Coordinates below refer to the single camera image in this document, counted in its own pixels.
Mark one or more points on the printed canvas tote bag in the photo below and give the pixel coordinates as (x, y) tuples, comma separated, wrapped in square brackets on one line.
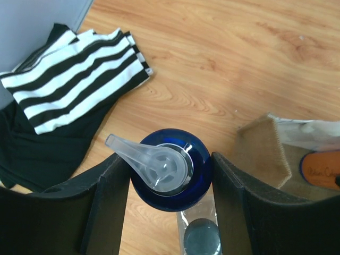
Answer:
[(258, 151)]

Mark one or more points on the black white striped cloth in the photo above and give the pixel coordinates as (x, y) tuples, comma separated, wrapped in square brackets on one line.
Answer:
[(62, 93)]

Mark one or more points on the dark blue pump bottle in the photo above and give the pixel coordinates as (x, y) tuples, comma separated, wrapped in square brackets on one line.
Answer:
[(171, 169)]

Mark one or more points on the bright blue pump bottle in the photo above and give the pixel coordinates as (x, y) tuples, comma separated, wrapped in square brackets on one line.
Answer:
[(321, 169)]

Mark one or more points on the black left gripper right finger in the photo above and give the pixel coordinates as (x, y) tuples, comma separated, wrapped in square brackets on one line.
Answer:
[(256, 218)]

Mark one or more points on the clear bottle dark cap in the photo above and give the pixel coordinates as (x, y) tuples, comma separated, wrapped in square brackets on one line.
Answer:
[(198, 228)]

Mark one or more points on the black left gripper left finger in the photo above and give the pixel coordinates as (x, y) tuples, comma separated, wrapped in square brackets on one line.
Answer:
[(83, 215)]

